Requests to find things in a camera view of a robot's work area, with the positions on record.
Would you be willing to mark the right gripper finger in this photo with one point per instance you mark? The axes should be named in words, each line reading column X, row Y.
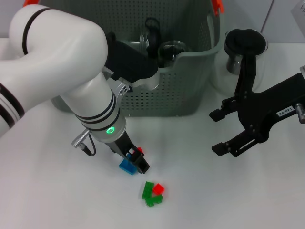
column 224, row 108
column 234, row 145

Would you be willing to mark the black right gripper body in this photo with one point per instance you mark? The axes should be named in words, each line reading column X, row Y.
column 262, row 109

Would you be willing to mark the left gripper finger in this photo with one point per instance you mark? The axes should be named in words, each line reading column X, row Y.
column 137, row 152
column 141, row 165

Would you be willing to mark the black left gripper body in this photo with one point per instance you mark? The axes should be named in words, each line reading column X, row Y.
column 119, row 145

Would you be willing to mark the small red toy brick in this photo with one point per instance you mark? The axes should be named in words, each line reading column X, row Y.
column 158, row 189
column 140, row 149

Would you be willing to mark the blue square toy brick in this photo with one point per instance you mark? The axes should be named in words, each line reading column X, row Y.
column 124, row 167

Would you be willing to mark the green long toy brick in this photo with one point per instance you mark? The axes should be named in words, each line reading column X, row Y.
column 147, row 189

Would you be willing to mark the green stepped toy brick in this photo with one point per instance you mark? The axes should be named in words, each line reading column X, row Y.
column 155, row 200

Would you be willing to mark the glass teacup black base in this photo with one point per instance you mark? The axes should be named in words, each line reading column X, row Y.
column 171, row 51
column 152, row 35

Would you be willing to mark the grey perforated storage bin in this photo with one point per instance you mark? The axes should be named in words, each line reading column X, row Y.
column 186, row 83

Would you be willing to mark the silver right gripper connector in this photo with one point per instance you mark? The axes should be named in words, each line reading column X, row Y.
column 300, row 112

